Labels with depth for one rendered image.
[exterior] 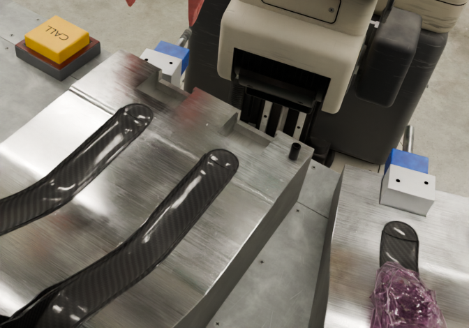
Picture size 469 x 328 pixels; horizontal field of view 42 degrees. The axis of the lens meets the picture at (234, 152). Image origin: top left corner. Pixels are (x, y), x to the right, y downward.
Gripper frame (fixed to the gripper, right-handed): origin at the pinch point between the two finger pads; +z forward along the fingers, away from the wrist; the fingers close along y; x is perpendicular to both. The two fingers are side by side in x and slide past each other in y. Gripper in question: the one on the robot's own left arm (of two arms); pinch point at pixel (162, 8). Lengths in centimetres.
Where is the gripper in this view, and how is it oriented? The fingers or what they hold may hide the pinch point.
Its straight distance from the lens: 74.1
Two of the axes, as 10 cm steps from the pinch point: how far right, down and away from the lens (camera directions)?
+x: 3.2, -6.7, 6.7
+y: 9.4, 3.3, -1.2
